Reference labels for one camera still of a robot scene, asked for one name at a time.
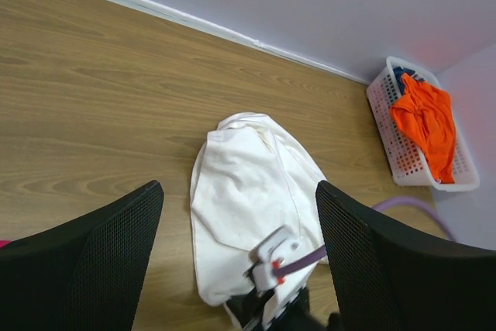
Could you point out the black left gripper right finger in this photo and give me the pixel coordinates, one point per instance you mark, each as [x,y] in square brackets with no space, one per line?
[390,276]

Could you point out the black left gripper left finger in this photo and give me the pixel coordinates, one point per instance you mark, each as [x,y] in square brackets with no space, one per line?
[86,274]

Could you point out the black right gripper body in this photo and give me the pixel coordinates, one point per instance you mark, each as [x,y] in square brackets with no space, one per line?
[253,311]

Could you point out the white t shirt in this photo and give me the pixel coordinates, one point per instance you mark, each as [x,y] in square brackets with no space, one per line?
[250,177]

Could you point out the folded magenta t shirt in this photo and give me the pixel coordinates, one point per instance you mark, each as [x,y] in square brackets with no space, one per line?
[4,243]

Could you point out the white plastic laundry basket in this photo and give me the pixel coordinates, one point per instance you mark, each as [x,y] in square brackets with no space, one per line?
[408,164]

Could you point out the orange t shirt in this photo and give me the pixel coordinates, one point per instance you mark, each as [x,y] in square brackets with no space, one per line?
[424,114]

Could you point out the blue garment in basket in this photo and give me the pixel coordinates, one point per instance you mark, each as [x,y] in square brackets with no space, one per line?
[401,74]

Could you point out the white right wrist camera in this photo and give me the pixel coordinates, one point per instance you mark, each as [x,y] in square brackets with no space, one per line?
[280,248]

